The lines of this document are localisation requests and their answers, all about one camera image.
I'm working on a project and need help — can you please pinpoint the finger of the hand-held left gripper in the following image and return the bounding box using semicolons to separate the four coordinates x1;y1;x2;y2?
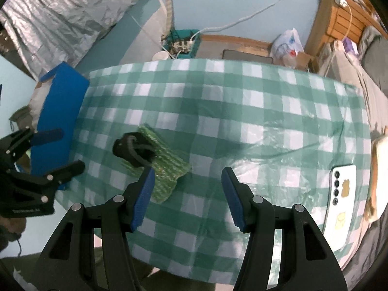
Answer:
0;128;64;159
8;160;86;202

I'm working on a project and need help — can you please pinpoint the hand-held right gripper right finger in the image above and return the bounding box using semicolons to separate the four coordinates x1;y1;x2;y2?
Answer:
221;167;349;291

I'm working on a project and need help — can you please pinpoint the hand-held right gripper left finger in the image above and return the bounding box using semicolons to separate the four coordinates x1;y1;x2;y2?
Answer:
30;167;156;291

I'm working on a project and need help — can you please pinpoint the cardboard box with blue outside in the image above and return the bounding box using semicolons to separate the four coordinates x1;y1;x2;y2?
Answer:
29;61;90;190

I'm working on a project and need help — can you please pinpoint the green knit hat black pompom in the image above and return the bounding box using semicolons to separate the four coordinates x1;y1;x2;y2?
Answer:
113;124;192;204

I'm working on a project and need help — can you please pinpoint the person's left hand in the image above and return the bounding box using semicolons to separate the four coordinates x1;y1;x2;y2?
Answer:
0;217;27;243

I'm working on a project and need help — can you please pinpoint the olive cloth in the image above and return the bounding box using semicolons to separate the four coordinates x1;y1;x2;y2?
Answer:
8;105;34;129

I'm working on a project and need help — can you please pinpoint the green checkered tablecloth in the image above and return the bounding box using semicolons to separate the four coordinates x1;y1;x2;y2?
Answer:
53;58;372;285

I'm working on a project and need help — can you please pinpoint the white smartphone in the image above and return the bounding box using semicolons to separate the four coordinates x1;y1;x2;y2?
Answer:
323;164;357;252

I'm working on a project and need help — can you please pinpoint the silver foil sheet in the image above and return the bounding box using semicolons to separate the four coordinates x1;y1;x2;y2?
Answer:
0;0;162;79

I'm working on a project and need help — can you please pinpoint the small cardboard box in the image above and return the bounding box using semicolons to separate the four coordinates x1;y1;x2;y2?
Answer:
291;51;315;72

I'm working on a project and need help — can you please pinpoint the power strip in green box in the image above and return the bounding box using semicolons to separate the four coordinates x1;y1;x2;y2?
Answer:
162;29;202;59

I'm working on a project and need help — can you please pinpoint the white power strip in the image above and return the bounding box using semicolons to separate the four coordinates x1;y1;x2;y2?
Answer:
171;38;193;52

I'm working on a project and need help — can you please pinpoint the white plastic bag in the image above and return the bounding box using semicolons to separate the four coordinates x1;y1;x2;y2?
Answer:
271;28;305;67

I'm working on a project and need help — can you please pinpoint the beige bed sheet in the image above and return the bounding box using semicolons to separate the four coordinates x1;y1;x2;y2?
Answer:
318;40;388;146

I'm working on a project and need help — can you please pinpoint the purple packet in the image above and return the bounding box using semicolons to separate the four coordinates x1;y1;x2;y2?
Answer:
342;38;360;54

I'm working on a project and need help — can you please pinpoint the grey blanket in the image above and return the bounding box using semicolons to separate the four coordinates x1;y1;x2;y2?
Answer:
359;25;388;95

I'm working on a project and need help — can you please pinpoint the wooden bed headboard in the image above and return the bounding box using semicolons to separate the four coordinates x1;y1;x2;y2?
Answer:
305;0;383;57

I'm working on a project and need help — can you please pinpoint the beige braided rope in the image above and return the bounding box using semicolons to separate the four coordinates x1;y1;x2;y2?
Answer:
157;0;174;41

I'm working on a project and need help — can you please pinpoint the white wall cable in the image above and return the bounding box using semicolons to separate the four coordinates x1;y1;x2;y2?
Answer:
188;0;292;37

